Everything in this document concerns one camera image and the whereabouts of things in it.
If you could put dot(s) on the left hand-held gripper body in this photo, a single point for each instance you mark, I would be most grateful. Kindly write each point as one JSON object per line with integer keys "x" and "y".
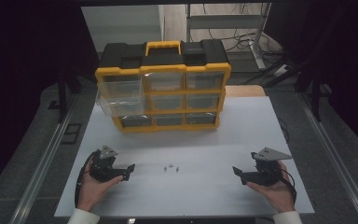
{"x": 103, "y": 166}

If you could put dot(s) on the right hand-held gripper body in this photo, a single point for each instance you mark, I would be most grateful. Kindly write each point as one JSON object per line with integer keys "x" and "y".
{"x": 268, "y": 171}

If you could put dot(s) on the clear plastic organizer drawer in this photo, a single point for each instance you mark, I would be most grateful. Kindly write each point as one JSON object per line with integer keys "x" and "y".
{"x": 121, "y": 93}

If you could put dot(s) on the yellow black drawer organizer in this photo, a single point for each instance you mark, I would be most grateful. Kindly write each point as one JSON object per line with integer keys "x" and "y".
{"x": 163, "y": 67}

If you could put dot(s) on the person's right hand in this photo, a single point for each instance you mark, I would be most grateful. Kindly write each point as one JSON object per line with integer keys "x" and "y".
{"x": 278, "y": 194}

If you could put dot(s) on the person's left hand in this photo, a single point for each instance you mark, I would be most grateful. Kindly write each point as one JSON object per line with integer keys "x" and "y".
{"x": 94, "y": 191}

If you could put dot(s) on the white table cover sheet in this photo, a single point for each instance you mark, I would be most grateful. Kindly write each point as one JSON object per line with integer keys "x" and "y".
{"x": 199, "y": 186}

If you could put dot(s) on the black metal stand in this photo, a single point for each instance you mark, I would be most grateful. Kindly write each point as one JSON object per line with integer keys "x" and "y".
{"x": 315, "y": 99}
{"x": 62, "y": 96}

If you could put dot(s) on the set of closed clear drawers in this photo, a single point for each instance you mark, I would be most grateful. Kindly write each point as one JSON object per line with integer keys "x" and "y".
{"x": 203, "y": 80}

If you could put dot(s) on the white power strip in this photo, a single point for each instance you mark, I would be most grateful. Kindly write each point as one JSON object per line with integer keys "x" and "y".
{"x": 280, "y": 70}

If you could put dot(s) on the black curtain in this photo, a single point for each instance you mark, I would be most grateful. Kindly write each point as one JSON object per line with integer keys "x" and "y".
{"x": 21, "y": 77}
{"x": 348, "y": 62}

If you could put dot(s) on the aluminium floor rail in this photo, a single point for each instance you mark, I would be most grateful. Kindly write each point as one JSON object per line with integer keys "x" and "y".
{"x": 43, "y": 168}
{"x": 332, "y": 149}

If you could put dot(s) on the white metal desk frame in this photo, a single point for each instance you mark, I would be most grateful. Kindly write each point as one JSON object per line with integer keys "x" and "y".
{"x": 223, "y": 21}

